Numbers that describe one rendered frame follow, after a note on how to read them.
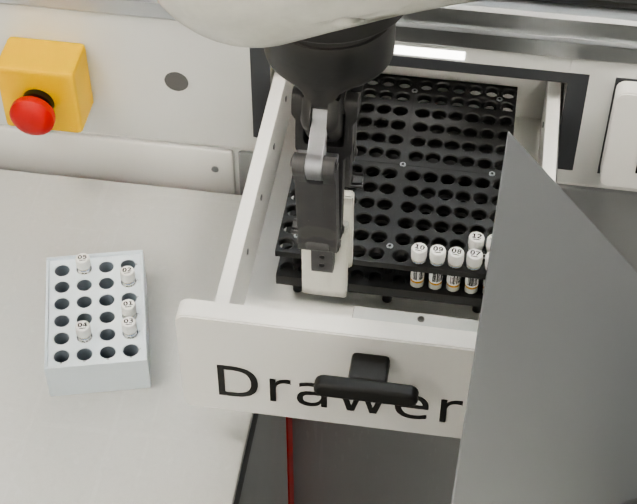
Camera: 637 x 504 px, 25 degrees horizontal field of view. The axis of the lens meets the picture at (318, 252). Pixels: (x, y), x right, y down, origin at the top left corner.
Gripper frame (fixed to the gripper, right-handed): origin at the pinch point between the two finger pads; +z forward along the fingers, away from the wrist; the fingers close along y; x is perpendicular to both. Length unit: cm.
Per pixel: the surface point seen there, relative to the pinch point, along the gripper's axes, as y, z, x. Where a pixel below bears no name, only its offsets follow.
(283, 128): -29.5, 18.4, -8.2
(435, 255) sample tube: -10.9, 12.3, 6.8
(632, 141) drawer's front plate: -29.9, 16.1, 22.3
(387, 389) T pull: 2.4, 12.0, 4.7
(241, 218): -14.1, 14.0, -9.0
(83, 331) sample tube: -7.4, 22.5, -21.3
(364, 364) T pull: 0.4, 12.1, 2.8
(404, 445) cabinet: -31, 68, 5
